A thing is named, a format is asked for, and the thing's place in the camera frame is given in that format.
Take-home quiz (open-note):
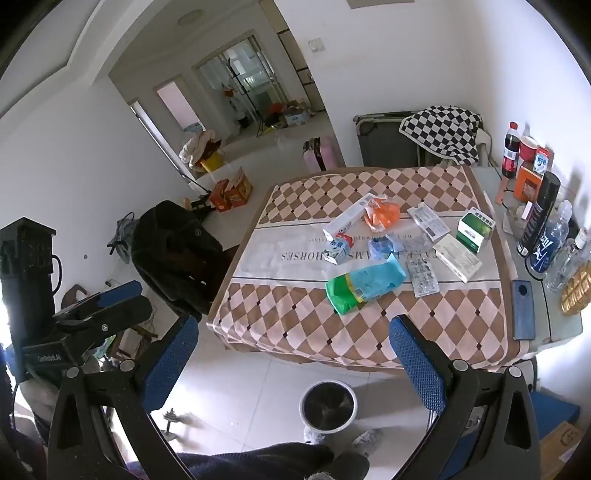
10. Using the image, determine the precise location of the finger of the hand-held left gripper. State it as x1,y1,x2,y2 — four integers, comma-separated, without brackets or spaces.
59,296,154,352
52,280,145,325

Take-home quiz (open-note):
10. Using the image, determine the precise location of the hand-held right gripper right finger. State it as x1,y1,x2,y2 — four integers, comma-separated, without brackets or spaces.
389,315,542,480

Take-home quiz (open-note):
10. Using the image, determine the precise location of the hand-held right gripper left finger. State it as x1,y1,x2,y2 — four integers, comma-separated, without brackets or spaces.
46,315,200,480

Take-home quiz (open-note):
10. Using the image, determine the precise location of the round white trash can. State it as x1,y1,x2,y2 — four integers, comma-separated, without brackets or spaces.
298,380,359,435

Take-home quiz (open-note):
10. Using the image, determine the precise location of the green medicine box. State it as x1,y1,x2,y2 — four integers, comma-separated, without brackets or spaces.
456,207,498,256

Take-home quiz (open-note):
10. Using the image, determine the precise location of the orange plastic bag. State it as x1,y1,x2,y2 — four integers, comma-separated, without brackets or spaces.
364,195,401,232

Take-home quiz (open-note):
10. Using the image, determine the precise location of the grey bag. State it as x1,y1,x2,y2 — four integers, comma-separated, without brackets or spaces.
107,211,138,265

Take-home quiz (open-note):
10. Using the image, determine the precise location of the small dumbbell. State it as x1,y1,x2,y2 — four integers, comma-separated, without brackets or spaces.
161,407,186,440

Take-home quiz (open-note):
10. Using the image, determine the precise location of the black jacket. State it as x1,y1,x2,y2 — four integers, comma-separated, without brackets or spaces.
131,200,233,320

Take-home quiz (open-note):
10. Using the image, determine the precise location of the silver blister pill pack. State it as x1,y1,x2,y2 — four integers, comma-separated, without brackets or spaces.
405,257,440,299

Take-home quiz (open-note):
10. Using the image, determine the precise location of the green blue snack bag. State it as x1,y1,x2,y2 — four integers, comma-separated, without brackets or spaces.
324,253,407,317

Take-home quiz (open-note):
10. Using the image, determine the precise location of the white flat medicine box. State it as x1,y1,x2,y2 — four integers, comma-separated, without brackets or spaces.
433,233,484,284

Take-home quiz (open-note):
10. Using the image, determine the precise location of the dark blue smartphone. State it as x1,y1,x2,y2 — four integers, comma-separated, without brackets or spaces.
510,279,537,342

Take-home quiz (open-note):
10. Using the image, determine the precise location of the brown checkered printed tablecloth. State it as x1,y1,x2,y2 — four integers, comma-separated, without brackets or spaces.
206,165,536,370

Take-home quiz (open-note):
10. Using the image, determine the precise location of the small blue white carton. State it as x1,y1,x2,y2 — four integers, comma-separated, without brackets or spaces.
322,232,353,267

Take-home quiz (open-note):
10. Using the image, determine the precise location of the grey pill box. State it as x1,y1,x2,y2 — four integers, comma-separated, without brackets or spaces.
407,202,452,244

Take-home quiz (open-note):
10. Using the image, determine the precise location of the orange cardboard box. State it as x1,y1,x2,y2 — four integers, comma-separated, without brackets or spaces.
209,166,255,213

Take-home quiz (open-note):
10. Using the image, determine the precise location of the yellow bin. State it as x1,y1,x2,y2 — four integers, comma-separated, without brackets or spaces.
200,151,225,175

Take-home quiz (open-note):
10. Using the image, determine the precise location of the long white toothpaste box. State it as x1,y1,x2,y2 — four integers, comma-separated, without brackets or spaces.
322,193,378,239

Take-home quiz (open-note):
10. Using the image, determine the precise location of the pile of light clothes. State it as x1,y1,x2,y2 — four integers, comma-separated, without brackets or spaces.
179,128,219,170

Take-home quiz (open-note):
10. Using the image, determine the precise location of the brown cardboard box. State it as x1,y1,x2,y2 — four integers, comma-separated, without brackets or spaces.
539,419,588,480

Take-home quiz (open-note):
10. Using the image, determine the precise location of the golden tray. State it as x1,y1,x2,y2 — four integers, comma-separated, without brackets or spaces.
559,264,591,317

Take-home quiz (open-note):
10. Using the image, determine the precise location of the clear plastic bottle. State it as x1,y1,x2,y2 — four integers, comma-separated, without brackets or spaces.
546,227,590,292

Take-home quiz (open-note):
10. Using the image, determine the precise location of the blue label water bottle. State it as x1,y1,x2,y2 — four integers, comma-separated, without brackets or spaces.
530,200,574,274

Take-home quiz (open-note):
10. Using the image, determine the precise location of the black spray can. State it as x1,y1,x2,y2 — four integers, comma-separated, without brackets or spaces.
516,171,561,258

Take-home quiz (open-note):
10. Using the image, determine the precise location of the dark folding bed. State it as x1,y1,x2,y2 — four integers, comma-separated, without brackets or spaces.
353,111,422,168

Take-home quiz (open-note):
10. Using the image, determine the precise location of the pink suitcase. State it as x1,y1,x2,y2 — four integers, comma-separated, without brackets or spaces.
302,136,341,172

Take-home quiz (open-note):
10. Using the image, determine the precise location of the red can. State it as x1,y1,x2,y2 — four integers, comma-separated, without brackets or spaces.
501,121,520,179

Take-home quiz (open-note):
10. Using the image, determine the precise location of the black white checkered blanket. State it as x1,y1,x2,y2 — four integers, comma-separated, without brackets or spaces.
399,105,484,168

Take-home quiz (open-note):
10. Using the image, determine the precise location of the blue white small box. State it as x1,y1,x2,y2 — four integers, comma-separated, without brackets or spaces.
532,147,553,175

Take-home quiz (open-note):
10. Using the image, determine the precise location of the glass sliding door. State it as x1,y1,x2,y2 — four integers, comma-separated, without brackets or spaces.
193,36,283,125

